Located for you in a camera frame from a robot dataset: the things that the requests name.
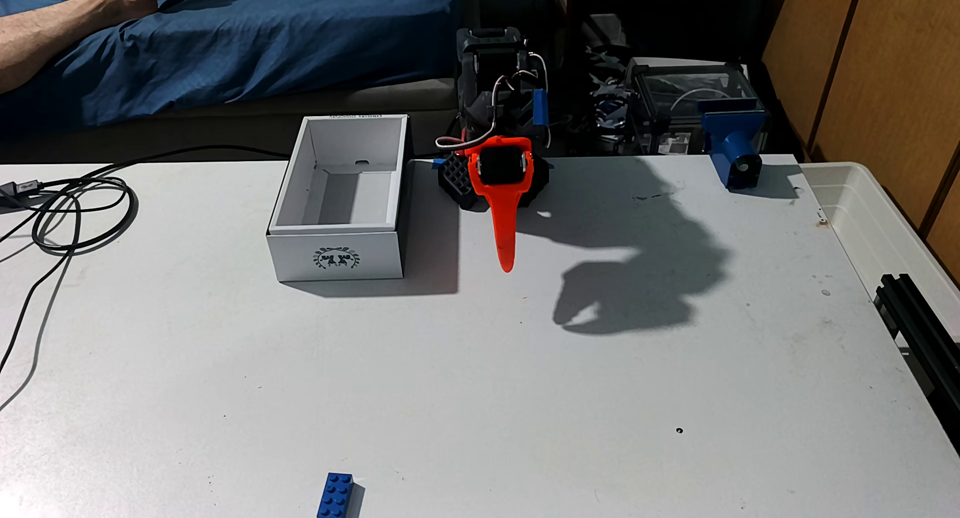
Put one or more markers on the blue bed sheet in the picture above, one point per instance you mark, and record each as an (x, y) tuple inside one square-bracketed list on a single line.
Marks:
[(300, 37)]

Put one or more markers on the clear plastic case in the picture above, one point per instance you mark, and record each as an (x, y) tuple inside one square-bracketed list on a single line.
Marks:
[(675, 90)]

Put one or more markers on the wooden cabinet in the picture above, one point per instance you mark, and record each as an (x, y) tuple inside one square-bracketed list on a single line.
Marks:
[(885, 67)]

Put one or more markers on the grey bed base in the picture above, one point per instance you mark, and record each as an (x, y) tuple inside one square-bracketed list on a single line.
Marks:
[(225, 127)]

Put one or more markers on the blue printed mount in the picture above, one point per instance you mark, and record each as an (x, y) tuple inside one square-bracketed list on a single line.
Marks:
[(731, 139)]

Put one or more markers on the blue toy brick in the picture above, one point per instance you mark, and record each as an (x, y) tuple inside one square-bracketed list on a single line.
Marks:
[(334, 495)]

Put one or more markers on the black aluminium rail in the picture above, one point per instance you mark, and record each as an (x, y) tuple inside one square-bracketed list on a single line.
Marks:
[(919, 330)]

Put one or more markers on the white cardboard box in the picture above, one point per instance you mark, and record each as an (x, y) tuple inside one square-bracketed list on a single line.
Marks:
[(375, 259)]

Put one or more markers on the white plastic bin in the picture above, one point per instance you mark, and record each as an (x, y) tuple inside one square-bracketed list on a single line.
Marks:
[(862, 225)]

